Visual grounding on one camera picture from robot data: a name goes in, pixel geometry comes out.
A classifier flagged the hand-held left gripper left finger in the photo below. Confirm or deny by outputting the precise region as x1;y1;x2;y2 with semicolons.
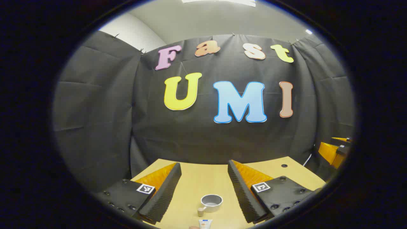
94;162;182;226

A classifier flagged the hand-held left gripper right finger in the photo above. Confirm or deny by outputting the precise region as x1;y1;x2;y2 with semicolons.
227;160;323;224

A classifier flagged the white cup with wooden handle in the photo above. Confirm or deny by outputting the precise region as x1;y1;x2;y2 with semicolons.
197;194;224;217

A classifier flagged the light wooden desktop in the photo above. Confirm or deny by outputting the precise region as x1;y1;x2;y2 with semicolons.
130;156;326;229

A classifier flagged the black backdrop cloth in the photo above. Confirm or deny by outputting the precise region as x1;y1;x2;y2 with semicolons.
52;30;356;194

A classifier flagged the ceiling light panel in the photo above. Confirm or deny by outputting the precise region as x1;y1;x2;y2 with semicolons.
181;0;256;7

